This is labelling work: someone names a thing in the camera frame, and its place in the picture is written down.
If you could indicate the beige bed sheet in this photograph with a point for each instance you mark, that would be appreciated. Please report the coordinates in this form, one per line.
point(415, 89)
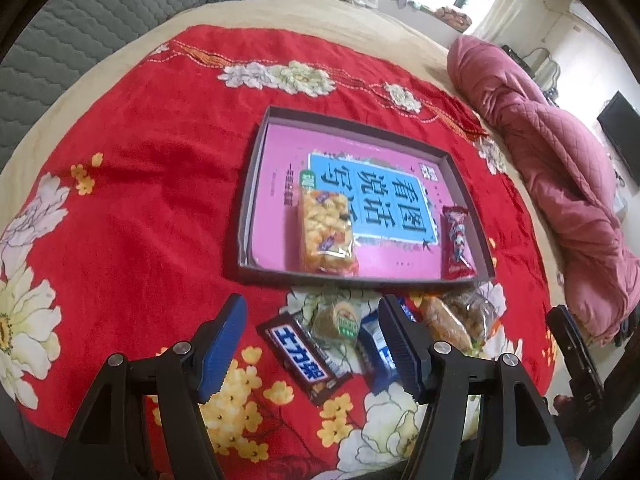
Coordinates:
point(300, 10)

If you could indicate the brown chocolate bar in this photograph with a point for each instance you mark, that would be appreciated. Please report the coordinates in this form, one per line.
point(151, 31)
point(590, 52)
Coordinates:
point(300, 355)

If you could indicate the grey quilted headboard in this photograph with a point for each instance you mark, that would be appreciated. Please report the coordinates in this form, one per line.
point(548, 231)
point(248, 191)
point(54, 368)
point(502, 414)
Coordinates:
point(75, 35)

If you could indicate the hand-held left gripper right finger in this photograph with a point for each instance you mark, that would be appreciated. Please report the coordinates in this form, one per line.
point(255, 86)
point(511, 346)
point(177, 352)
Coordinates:
point(400, 345)

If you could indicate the red floral blanket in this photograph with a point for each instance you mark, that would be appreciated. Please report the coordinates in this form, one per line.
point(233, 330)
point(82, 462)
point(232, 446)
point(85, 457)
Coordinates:
point(150, 185)

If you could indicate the red candy packet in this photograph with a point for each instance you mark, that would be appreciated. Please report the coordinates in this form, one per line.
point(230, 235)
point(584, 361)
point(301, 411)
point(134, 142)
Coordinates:
point(457, 245)

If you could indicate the round biscuit packet green label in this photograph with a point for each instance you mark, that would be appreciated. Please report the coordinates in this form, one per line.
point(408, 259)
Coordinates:
point(335, 322)

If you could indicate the green clear snack packet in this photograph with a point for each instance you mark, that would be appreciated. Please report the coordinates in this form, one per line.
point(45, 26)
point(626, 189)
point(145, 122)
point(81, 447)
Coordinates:
point(475, 307)

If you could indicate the pink and blue book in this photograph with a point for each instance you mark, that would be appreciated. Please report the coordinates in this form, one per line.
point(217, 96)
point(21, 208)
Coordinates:
point(280, 160)

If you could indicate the grey metal chair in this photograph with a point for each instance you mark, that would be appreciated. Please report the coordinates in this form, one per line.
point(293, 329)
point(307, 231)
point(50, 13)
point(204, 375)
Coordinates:
point(547, 67)

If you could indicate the shallow grey cardboard tray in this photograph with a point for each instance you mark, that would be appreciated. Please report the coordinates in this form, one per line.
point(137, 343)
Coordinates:
point(252, 200)

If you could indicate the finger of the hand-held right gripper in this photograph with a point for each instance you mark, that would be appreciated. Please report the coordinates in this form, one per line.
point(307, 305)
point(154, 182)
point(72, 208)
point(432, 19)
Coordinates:
point(580, 365)

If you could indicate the yellow puffed snack packet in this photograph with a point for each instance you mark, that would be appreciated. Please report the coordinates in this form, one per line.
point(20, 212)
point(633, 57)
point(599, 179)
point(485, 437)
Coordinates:
point(325, 230)

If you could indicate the black television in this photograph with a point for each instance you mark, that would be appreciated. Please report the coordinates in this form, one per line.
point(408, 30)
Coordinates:
point(622, 130)

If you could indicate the pink quilted duvet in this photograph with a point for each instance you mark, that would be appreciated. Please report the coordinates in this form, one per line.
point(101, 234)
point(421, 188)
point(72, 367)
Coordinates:
point(550, 160)

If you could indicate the clothes on windowsill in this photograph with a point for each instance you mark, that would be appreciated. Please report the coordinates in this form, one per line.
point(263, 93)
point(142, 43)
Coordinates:
point(452, 17)

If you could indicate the blue wafer packet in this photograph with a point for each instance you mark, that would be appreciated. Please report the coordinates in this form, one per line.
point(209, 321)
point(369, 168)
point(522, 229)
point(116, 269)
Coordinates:
point(372, 345)

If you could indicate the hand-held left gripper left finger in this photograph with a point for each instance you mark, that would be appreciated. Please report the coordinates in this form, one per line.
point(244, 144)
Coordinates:
point(220, 350)

